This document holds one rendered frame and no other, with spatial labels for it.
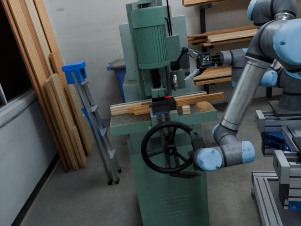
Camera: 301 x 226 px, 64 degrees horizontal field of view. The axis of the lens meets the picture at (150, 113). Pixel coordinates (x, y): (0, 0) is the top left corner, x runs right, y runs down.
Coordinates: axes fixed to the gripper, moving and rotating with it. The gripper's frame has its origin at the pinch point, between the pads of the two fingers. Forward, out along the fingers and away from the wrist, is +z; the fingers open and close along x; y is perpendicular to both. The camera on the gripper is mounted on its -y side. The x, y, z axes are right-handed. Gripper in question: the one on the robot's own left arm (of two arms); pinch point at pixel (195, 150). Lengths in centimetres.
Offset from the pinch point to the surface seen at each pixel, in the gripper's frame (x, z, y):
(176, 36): 6, 27, -69
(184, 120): -0.7, 18.0, -16.4
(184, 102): 2.7, 29.3, -28.2
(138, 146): -29.0, 21.5, -7.4
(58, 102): -109, 113, -65
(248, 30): 119, 183, -127
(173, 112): -6.4, 5.4, -20.5
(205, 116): 11.3, 18.4, -16.6
